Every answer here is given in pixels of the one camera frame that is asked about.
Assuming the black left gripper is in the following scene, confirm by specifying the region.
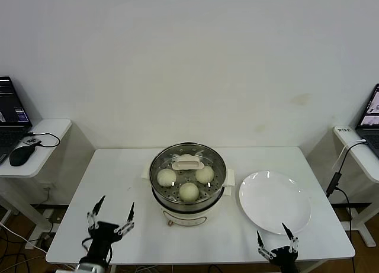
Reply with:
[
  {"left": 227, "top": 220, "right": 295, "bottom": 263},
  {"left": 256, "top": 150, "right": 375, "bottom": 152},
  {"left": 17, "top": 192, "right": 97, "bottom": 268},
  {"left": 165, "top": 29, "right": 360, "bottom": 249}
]
[{"left": 86, "top": 195, "right": 136, "bottom": 264}]

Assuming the white round plate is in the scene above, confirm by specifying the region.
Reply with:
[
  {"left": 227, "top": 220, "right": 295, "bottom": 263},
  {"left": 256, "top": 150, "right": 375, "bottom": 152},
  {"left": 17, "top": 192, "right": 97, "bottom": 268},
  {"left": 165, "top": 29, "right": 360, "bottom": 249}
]
[{"left": 238, "top": 171, "right": 313, "bottom": 235}]

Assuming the cream electric cooking pot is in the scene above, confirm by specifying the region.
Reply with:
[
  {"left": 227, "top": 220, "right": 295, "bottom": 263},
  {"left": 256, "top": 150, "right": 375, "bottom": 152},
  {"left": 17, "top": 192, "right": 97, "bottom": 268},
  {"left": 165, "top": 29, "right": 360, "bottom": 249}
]
[{"left": 140, "top": 166, "right": 236, "bottom": 228}]

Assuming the glass lid with cream handle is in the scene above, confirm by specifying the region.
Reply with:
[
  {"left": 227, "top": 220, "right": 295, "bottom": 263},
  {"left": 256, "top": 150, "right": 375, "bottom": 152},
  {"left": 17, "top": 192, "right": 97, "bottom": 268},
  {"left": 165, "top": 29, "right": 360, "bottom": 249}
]
[{"left": 149, "top": 142, "right": 227, "bottom": 202}]

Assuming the stainless steel steamer basket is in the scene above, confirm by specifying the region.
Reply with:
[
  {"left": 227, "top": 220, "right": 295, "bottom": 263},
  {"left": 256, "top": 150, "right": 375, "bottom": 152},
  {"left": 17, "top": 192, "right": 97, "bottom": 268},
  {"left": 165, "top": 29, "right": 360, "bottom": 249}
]
[{"left": 149, "top": 142, "right": 228, "bottom": 211}]

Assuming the thin black looped cable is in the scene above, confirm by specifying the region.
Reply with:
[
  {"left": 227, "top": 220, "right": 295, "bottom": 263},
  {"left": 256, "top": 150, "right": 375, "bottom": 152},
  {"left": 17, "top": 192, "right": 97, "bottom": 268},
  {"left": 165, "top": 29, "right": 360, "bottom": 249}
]
[{"left": 27, "top": 131, "right": 62, "bottom": 148}]

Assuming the black cable with inline adapter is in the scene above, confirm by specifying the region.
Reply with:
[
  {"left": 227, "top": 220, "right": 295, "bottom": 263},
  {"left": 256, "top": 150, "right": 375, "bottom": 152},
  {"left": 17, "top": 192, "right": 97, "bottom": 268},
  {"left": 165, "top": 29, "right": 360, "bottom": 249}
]
[{"left": 325, "top": 141, "right": 370, "bottom": 241}]

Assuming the white flat cable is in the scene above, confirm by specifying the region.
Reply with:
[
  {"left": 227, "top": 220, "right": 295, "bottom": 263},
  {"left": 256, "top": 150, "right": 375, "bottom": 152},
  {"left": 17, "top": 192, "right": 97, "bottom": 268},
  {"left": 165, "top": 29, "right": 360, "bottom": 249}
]
[{"left": 331, "top": 139, "right": 368, "bottom": 171}]

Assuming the white side table with label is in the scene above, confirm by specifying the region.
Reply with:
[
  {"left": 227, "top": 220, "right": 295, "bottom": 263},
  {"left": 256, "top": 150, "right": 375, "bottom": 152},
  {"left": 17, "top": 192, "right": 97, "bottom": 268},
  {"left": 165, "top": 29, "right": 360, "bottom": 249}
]
[{"left": 333, "top": 126, "right": 379, "bottom": 247}]

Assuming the black computer mouse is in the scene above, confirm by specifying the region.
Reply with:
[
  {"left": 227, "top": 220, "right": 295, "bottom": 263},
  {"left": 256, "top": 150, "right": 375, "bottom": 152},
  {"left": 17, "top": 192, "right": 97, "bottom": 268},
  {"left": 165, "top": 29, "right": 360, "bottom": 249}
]
[{"left": 8, "top": 144, "right": 39, "bottom": 167}]

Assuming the black laptop with dark screen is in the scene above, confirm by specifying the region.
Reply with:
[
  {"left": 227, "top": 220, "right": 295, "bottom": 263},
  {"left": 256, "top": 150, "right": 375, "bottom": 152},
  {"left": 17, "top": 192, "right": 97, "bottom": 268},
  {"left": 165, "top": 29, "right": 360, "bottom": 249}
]
[{"left": 0, "top": 75, "right": 33, "bottom": 164}]

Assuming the white side table with mouse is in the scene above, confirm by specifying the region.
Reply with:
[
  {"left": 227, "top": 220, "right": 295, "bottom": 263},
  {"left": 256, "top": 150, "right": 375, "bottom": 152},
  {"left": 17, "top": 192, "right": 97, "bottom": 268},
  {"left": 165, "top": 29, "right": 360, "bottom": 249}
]
[{"left": 0, "top": 118, "right": 73, "bottom": 241}]

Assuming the black laptop with pale screen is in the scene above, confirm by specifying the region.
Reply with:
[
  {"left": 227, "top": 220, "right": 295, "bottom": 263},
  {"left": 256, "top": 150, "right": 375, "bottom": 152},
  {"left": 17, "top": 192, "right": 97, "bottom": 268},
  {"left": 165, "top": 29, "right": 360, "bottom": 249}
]
[{"left": 356, "top": 83, "right": 379, "bottom": 158}]

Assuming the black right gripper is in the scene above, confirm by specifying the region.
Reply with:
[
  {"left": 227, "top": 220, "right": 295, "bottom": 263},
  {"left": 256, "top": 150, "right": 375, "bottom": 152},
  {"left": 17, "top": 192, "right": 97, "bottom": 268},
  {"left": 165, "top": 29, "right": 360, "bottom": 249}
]
[{"left": 256, "top": 222, "right": 300, "bottom": 273}]

